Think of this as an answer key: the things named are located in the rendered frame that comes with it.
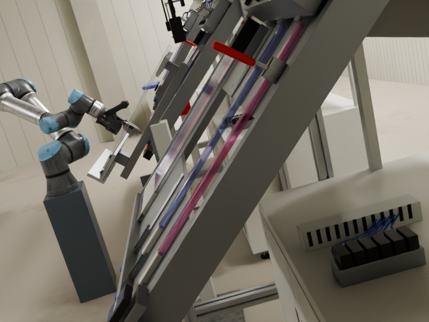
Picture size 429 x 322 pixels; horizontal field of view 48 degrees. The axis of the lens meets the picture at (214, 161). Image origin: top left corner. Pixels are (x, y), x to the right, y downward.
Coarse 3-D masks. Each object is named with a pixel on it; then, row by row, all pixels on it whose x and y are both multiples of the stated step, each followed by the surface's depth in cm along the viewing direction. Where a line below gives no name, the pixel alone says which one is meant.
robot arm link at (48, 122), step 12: (0, 84) 233; (0, 96) 226; (12, 96) 228; (0, 108) 227; (12, 108) 223; (24, 108) 220; (36, 108) 220; (36, 120) 217; (48, 120) 212; (60, 120) 216; (48, 132) 213
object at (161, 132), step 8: (152, 128) 174; (160, 128) 175; (168, 128) 176; (160, 136) 175; (168, 136) 175; (160, 144) 176; (168, 144) 176; (160, 152) 177; (208, 280) 192; (208, 288) 193; (200, 296) 193; (208, 296) 194; (216, 296) 199; (232, 312) 195; (240, 312) 193; (208, 320) 194; (216, 320) 192; (224, 320) 191; (232, 320) 190; (240, 320) 188
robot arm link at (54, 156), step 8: (48, 144) 226; (56, 144) 222; (64, 144) 228; (40, 152) 220; (48, 152) 220; (56, 152) 221; (64, 152) 225; (40, 160) 222; (48, 160) 220; (56, 160) 222; (64, 160) 225; (72, 160) 231; (48, 168) 222; (56, 168) 222; (64, 168) 225
